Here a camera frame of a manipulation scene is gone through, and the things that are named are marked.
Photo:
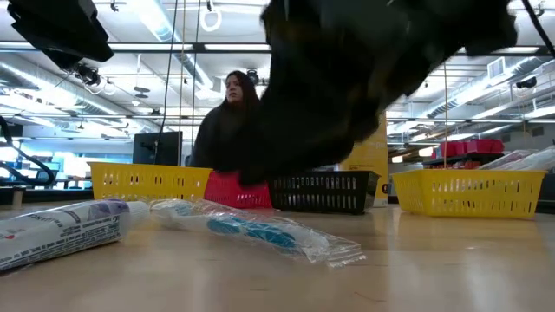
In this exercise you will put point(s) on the yellow plastic basket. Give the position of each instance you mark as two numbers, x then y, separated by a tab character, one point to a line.
147	184
468	174

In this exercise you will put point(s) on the black ceiling camera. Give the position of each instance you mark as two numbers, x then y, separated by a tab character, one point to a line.
89	76
526	82

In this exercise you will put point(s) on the black plastic basket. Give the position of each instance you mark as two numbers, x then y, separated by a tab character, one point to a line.
347	174

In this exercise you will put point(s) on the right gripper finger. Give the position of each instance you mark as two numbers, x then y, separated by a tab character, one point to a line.
295	138

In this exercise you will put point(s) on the red plastic basket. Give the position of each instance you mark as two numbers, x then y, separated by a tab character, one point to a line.
234	195

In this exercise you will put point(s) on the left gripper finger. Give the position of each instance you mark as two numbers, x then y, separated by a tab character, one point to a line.
78	34

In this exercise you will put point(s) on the red storage bin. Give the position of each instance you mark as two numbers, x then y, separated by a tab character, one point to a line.
478	146
453	149
497	146

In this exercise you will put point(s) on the black monitor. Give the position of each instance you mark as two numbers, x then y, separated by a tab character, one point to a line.
152	149

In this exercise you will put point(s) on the yellow canister white lid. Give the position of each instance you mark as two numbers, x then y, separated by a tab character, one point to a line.
373	156

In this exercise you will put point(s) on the white blue toothpaste tube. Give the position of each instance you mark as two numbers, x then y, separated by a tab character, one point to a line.
65	229

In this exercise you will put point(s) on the orange toothbrush in clear wrap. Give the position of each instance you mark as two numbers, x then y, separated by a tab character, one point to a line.
505	160

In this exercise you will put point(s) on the person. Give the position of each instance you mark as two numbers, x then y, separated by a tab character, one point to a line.
225	130

